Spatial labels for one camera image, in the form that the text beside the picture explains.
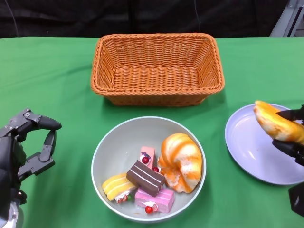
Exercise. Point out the black backdrop cloth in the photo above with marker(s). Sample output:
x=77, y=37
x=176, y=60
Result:
x=95, y=19

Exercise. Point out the orange wicker basket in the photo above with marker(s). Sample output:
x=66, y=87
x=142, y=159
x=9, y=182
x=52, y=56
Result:
x=156, y=78

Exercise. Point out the green tablecloth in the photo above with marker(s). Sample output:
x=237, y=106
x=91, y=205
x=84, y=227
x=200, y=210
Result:
x=47, y=83

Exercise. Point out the pale grey-green bowl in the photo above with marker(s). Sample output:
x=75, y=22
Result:
x=133, y=137

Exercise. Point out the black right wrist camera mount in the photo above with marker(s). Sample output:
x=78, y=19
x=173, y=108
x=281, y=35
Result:
x=297, y=198

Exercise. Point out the orange white swirl bun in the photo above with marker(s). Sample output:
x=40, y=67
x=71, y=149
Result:
x=180, y=154

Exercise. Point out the lavender plate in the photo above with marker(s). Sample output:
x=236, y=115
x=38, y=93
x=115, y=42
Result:
x=244, y=142

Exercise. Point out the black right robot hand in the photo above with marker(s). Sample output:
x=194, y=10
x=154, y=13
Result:
x=292, y=152

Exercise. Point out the brown chocolate cake slice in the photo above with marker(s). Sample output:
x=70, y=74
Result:
x=145, y=178

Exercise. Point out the yellow cake slice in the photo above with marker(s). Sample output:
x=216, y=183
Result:
x=116, y=185

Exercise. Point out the salmon pink cake slice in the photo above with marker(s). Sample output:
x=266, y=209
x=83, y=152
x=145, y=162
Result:
x=147, y=152

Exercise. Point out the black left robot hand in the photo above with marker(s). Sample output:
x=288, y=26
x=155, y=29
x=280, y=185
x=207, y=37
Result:
x=12, y=161

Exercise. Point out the aluminium frame post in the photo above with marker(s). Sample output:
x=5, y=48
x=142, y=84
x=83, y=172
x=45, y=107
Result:
x=294, y=19

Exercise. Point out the magenta pink cake slice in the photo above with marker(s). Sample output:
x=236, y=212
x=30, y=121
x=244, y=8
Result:
x=164, y=197

